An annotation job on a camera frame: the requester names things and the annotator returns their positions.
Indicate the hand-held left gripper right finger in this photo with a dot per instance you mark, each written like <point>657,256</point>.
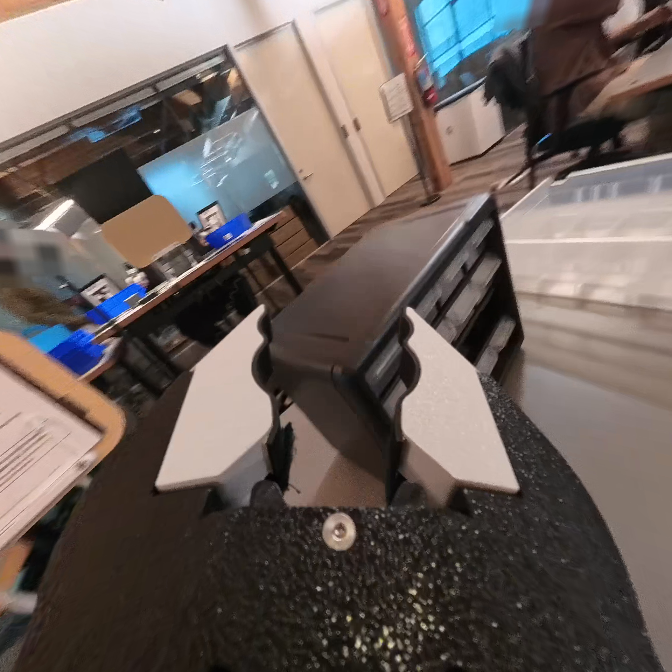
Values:
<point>451,425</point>

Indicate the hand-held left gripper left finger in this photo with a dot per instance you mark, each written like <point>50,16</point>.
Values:
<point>215,420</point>

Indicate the rows of clear cabinet drawers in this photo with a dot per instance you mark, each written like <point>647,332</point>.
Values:
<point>467,299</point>

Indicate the black drawer cabinet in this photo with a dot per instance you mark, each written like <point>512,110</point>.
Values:
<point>367,273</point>

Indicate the large clear plastic bin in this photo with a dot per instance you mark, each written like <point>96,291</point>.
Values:
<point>588,262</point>

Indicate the white recycling cabinet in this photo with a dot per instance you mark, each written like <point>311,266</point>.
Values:
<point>467,126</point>

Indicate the blue plastic bin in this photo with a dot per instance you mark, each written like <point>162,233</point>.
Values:
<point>78,351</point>
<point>228,231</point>
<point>47,336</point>
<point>118,304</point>

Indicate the brown wooden desk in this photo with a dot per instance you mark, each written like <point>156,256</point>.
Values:
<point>210,267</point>

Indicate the framed printed tag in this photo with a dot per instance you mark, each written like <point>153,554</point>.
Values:
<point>208,216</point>
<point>97,291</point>

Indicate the instruction sheet board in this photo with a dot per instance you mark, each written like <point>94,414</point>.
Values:
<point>31,446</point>

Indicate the beige rounded panel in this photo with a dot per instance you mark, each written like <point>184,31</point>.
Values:
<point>147,231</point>

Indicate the white door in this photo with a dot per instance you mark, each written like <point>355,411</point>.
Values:
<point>304,131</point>
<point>367,78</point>

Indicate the black office chair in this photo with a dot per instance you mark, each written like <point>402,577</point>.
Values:
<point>588,131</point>

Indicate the white sign on stand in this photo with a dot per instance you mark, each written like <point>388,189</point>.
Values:
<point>396,97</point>

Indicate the red fire extinguisher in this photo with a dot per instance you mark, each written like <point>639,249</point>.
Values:
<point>428,84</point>

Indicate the dark jacket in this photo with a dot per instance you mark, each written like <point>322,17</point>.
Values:
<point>506,78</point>

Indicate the wood-edged work table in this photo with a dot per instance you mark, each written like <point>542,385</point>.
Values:
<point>640,78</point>

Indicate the wooden support post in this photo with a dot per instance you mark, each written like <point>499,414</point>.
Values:
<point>420,105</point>

